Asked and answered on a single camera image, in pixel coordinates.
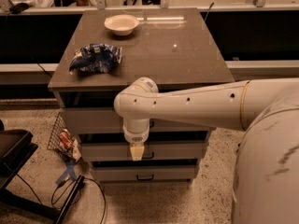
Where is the blue crumpled chip bag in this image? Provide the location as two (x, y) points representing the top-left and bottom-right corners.
(69, 44), (122, 74)

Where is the grey middle drawer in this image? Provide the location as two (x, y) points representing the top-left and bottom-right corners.
(80, 142), (208, 161)

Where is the grey bottom drawer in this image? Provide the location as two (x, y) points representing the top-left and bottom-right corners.
(90, 165), (199, 182)

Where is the blue tape cross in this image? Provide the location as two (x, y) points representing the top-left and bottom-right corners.
(56, 162), (77, 186)

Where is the black chair base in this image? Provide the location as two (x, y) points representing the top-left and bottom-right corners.
(0, 121), (85, 224)

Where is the white bowl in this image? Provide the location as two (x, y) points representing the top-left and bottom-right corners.
(104, 15), (139, 36)

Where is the grey drawer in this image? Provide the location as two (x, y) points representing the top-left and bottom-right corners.
(60, 107), (213, 134)
(80, 142), (208, 161)
(90, 165), (199, 182)

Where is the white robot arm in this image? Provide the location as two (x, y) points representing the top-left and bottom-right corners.
(114, 77), (299, 224)

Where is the grey top drawer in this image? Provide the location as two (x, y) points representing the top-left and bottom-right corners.
(60, 107), (213, 134)

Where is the red can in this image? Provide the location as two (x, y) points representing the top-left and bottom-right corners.
(59, 130), (73, 149)

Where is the black cable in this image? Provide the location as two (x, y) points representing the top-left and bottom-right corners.
(50, 175), (107, 224)

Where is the grey drawer cabinet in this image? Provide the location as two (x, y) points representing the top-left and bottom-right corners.
(49, 8), (234, 170)

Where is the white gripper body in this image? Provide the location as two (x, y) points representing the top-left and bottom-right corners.
(123, 119), (150, 144)

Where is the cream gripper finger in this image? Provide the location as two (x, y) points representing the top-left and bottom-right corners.
(130, 143), (145, 161)

